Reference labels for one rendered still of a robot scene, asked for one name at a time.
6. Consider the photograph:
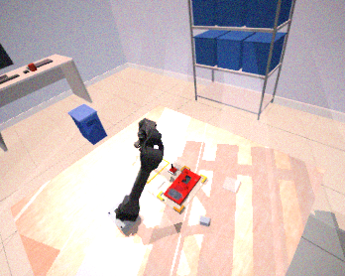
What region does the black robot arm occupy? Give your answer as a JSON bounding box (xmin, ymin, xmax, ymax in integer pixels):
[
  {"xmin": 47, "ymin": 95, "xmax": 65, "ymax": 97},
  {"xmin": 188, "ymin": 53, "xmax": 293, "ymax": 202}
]
[{"xmin": 114, "ymin": 118, "xmax": 165, "ymax": 222}]

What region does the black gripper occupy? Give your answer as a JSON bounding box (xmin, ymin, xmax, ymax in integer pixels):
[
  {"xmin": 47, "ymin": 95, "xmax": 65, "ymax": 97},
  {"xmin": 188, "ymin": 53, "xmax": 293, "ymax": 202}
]
[{"xmin": 134, "ymin": 140, "xmax": 152, "ymax": 151}]

